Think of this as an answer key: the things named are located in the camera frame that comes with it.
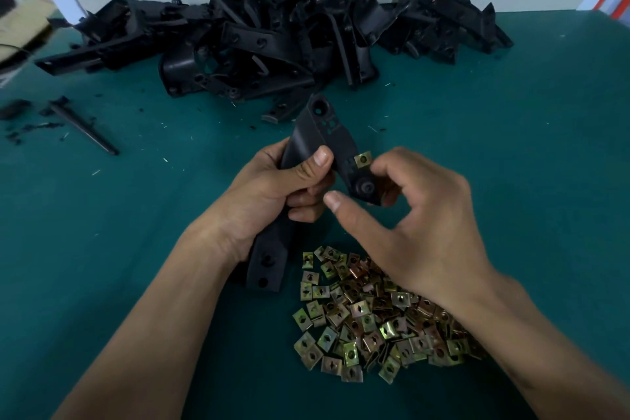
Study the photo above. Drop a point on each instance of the pile of brass clip nuts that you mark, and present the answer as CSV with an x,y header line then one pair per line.
x,y
379,321

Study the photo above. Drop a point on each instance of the person's left forearm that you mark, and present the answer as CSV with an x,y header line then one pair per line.
x,y
138,336

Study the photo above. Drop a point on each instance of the black bracket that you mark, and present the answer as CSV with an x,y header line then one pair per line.
x,y
320,124

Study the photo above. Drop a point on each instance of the pile of black plastic brackets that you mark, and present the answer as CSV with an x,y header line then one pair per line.
x,y
285,31

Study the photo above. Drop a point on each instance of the small black plastic scrap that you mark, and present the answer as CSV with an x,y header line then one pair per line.
x,y
15,110

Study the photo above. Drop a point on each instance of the person's right hand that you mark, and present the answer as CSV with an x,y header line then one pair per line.
x,y
438,238

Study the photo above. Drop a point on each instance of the thin black plastic strip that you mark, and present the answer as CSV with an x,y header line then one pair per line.
x,y
84,126

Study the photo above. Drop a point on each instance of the brown cardboard piece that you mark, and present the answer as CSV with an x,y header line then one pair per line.
x,y
25,21

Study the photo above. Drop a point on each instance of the green table cloth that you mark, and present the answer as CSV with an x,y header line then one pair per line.
x,y
98,238

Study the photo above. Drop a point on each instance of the person's left hand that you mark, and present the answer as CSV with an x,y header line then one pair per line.
x,y
256,198

